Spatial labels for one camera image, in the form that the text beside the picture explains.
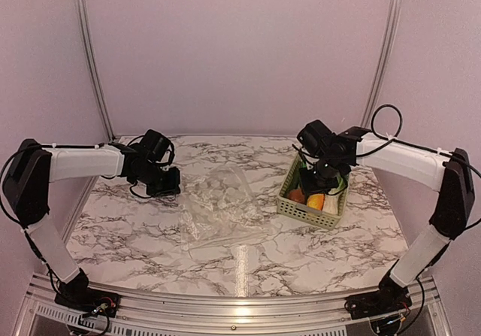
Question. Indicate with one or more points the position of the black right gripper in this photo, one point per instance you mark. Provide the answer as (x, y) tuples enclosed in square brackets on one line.
[(309, 189)]

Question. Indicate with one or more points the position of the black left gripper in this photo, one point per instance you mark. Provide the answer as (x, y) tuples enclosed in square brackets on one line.
[(172, 188)]

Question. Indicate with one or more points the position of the green white bok choy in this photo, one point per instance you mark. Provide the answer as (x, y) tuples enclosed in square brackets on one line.
[(331, 201)]

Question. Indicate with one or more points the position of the yellow orange mango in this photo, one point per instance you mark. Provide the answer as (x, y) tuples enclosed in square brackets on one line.
[(316, 201)]

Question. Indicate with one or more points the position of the clear zip top bag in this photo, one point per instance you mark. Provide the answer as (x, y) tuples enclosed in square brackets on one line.
[(219, 209)]

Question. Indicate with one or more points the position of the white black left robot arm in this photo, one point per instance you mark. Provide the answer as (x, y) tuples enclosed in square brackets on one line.
[(29, 174)]

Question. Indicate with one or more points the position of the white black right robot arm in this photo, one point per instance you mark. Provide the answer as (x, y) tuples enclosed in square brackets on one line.
[(450, 175)]

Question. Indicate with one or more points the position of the brown potato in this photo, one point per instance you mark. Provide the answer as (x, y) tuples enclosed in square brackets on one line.
[(297, 196)]

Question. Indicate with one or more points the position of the pale green perforated basket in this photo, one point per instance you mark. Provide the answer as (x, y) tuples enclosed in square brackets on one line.
[(302, 212)]

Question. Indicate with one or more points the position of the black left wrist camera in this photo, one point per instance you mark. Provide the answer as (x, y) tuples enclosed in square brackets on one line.
[(156, 145)]

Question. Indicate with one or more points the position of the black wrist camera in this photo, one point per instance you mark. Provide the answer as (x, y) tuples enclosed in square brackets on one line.
[(156, 145), (315, 137)]

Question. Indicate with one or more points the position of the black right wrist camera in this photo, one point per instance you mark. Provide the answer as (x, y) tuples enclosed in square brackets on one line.
[(315, 137)]

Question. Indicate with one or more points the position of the aluminium front frame rail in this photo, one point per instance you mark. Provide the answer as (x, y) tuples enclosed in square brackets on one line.
[(155, 313)]

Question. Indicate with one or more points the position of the right aluminium corner post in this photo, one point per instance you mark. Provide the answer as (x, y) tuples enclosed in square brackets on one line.
[(387, 44)]

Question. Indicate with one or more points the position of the aluminium corner post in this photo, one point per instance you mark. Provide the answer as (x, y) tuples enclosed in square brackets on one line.
[(94, 76), (387, 44)]

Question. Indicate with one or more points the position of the left aluminium corner post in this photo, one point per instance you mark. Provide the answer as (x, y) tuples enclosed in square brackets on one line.
[(94, 76)]

